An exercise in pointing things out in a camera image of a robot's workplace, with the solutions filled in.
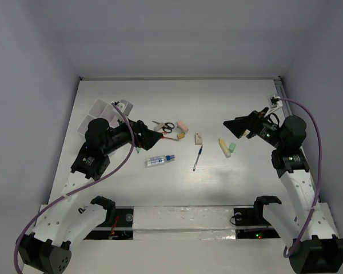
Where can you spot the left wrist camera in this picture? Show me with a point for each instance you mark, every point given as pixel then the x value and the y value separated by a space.
pixel 124 106

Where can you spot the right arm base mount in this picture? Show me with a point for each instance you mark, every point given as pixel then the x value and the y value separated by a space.
pixel 249 222

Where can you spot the yellow highlighter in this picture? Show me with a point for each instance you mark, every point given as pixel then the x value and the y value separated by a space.
pixel 224 148

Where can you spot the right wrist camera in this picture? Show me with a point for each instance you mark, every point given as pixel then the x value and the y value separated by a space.
pixel 275 102

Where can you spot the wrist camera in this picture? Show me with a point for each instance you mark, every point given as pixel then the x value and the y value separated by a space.
pixel 275 102
pixel 124 106

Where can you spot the white compartment organizer box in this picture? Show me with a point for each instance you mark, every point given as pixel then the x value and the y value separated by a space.
pixel 100 109

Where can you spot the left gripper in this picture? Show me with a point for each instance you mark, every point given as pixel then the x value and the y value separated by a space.
pixel 150 136

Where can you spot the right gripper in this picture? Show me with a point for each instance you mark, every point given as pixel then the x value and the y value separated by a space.
pixel 240 124

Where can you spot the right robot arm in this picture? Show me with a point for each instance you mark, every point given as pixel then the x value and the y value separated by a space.
pixel 311 244

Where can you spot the pink eraser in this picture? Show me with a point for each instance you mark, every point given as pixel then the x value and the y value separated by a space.
pixel 182 126

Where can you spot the red gel pen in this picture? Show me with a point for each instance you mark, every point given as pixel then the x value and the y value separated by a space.
pixel 168 138

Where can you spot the blue ballpoint pen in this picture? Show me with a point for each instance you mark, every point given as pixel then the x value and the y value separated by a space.
pixel 198 157

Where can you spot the black handled scissors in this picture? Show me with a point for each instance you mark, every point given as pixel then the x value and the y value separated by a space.
pixel 167 128

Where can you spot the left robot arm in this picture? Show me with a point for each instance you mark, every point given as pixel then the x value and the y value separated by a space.
pixel 48 247

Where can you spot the blue correction fluid bottle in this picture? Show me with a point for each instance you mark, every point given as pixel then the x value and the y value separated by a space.
pixel 159 160

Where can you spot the aluminium side rail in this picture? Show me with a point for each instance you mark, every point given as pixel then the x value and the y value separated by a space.
pixel 278 82

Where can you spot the white eraser box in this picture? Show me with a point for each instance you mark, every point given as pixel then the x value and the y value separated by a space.
pixel 198 139

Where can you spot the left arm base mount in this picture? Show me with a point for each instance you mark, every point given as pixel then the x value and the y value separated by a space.
pixel 118 224

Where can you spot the green highlighter cap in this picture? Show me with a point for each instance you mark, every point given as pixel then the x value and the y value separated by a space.
pixel 232 147

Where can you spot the yellow eraser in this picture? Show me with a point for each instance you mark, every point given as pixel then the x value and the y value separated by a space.
pixel 181 136

